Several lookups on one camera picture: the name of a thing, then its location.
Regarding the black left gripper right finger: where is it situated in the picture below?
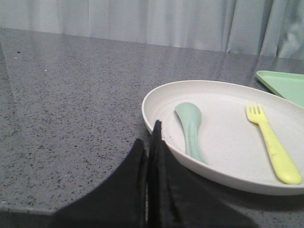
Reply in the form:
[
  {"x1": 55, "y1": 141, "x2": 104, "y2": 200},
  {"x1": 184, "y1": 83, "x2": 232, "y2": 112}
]
[{"x1": 147, "y1": 121, "x2": 257, "y2": 228}]

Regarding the white round plate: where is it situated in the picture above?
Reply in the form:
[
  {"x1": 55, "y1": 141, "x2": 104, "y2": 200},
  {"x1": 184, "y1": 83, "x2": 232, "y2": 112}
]
[{"x1": 142, "y1": 80, "x2": 304, "y2": 196}]

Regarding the yellow plastic fork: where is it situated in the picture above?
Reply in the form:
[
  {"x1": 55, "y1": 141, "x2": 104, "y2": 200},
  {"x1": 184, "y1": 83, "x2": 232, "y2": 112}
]
[{"x1": 247, "y1": 102, "x2": 302, "y2": 185}]

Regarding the light green rectangular tray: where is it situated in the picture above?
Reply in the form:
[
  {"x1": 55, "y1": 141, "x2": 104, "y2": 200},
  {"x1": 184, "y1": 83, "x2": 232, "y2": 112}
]
[{"x1": 256, "y1": 70, "x2": 304, "y2": 107}]

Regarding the teal green plastic spoon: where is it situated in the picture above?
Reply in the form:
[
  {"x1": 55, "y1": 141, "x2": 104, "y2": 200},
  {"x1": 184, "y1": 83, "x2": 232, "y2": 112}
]
[{"x1": 174, "y1": 102, "x2": 206, "y2": 163}]

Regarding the grey pleated curtain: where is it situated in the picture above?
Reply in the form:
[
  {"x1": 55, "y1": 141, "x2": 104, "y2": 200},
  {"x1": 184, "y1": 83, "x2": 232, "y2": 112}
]
[{"x1": 0, "y1": 0, "x2": 304, "y2": 59}]

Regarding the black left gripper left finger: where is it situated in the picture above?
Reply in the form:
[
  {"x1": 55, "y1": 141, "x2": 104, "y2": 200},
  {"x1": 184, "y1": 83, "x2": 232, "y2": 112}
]
[{"x1": 51, "y1": 139, "x2": 148, "y2": 228}]

